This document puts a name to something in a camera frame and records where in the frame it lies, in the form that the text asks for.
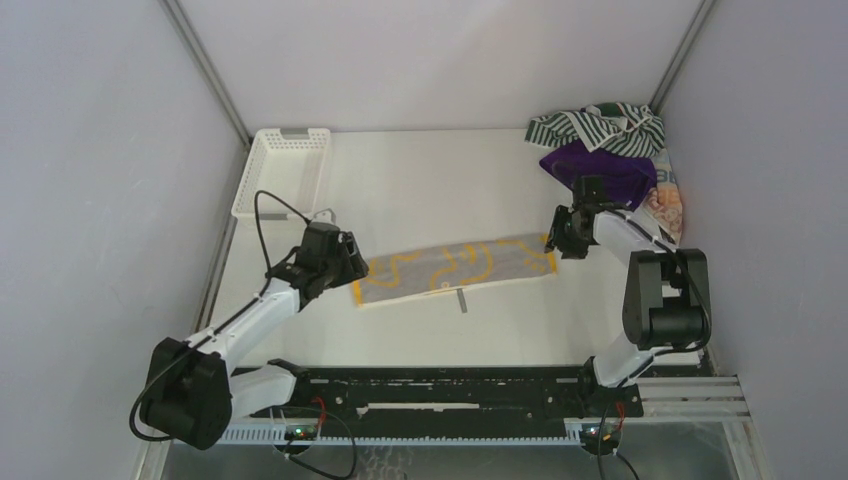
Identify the aluminium corner post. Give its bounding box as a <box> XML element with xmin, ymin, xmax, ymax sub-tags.
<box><xmin>159</xmin><ymin>0</ymin><xmax>253</xmax><ymax>150</ymax></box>
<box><xmin>649</xmin><ymin>0</ymin><xmax>720</xmax><ymax>114</ymax></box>

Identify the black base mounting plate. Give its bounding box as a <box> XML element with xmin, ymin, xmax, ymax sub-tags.
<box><xmin>254</xmin><ymin>366</ymin><xmax>644</xmax><ymax>437</ymax></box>

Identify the white slotted cable duct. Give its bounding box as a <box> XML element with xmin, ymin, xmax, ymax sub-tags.
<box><xmin>215</xmin><ymin>422</ymin><xmax>583</xmax><ymax>446</ymax></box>

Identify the cream bear print towel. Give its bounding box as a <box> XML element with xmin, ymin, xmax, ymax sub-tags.
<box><xmin>642</xmin><ymin>149</ymin><xmax>684</xmax><ymax>244</ymax></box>

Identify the white plastic basket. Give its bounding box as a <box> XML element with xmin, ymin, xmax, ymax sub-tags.
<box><xmin>231</xmin><ymin>128</ymin><xmax>332</xmax><ymax>219</ymax></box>

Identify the green white striped towel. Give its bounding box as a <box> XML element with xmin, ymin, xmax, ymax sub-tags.
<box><xmin>524</xmin><ymin>102</ymin><xmax>666</xmax><ymax>158</ymax></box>

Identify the left controller board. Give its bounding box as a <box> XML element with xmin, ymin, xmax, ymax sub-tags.
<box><xmin>283</xmin><ymin>426</ymin><xmax>319</xmax><ymax>442</ymax></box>

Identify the controller board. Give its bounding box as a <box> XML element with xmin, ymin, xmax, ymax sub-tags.
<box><xmin>579</xmin><ymin>426</ymin><xmax>622</xmax><ymax>456</ymax></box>
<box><xmin>283</xmin><ymin>426</ymin><xmax>319</xmax><ymax>442</ymax></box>

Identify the yellow grey patterned towel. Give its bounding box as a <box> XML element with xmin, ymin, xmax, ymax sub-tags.
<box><xmin>351</xmin><ymin>233</ymin><xmax>558</xmax><ymax>307</ymax></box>

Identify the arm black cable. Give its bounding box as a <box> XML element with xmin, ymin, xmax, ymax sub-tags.
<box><xmin>549</xmin><ymin>158</ymin><xmax>713</xmax><ymax>359</ymax></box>
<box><xmin>128</xmin><ymin>190</ymin><xmax>316</xmax><ymax>444</ymax></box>

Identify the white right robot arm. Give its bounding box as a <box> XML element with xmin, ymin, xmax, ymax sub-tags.
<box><xmin>545</xmin><ymin>176</ymin><xmax>713</xmax><ymax>416</ymax></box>

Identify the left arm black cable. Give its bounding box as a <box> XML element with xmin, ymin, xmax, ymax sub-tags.
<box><xmin>128</xmin><ymin>190</ymin><xmax>316</xmax><ymax>444</ymax></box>

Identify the right controller board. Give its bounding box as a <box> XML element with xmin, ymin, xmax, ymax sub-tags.
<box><xmin>579</xmin><ymin>426</ymin><xmax>622</xmax><ymax>456</ymax></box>

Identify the aluminium corner post left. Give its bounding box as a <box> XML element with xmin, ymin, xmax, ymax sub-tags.
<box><xmin>159</xmin><ymin>0</ymin><xmax>253</xmax><ymax>150</ymax></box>

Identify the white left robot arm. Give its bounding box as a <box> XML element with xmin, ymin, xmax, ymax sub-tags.
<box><xmin>128</xmin><ymin>221</ymin><xmax>368</xmax><ymax>450</ymax></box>

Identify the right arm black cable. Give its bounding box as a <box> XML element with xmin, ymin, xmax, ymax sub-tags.
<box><xmin>549</xmin><ymin>158</ymin><xmax>713</xmax><ymax>359</ymax></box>

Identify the purple towel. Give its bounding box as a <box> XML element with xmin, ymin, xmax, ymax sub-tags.
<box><xmin>539</xmin><ymin>140</ymin><xmax>658</xmax><ymax>210</ymax></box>

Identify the aluminium corner post right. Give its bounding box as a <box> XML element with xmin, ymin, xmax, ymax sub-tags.
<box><xmin>649</xmin><ymin>0</ymin><xmax>720</xmax><ymax>114</ymax></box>

